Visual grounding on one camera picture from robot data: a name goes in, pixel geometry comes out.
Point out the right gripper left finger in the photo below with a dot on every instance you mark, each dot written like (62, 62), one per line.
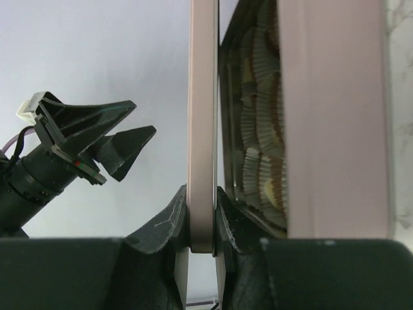
(147, 269)

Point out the pink chocolate box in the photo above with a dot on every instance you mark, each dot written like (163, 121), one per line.
(304, 116)

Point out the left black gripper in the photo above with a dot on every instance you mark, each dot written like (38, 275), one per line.
(36, 179)

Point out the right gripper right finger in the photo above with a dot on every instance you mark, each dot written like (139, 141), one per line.
(258, 271)

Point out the metal box lid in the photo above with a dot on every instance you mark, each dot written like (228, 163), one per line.
(201, 173)

